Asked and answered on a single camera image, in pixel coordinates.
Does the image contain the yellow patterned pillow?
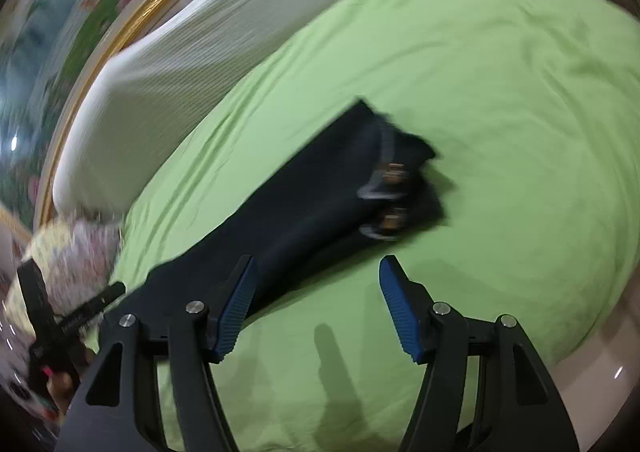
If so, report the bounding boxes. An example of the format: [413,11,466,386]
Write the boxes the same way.
[3,219,72,336]

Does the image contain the floral pillow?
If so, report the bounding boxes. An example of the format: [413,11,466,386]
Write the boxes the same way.
[44,218,122,316]

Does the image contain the green bed sheet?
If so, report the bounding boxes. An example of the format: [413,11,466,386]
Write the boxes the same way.
[91,0,639,451]

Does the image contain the gold framed floral painting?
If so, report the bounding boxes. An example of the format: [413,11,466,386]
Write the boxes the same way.
[1,0,132,240]

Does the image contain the left hand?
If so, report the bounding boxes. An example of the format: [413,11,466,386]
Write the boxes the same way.
[47,373,77,415]

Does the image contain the black pants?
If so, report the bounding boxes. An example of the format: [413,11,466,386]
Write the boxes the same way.
[99,100,444,342]

